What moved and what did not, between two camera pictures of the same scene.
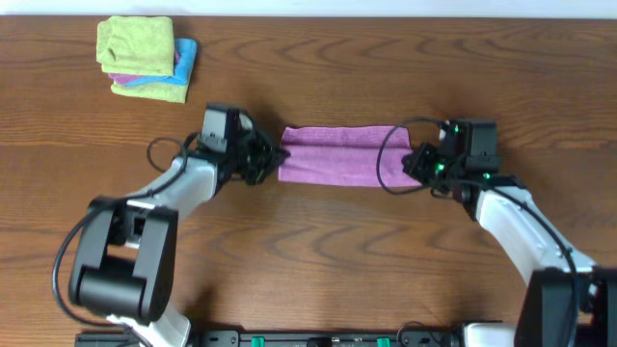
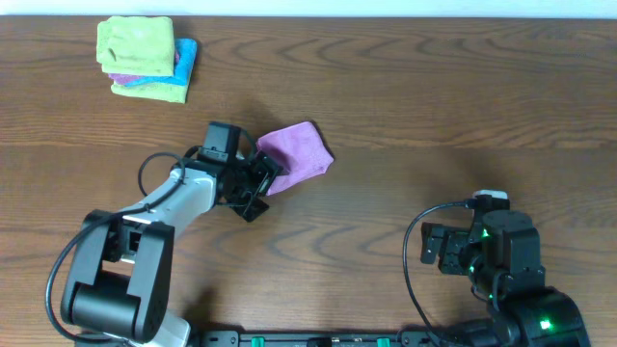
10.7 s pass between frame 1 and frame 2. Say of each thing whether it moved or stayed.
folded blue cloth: stayed
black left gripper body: moved
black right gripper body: moved
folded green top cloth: stayed
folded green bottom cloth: stayed
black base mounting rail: stayed
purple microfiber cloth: moved
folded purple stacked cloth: stayed
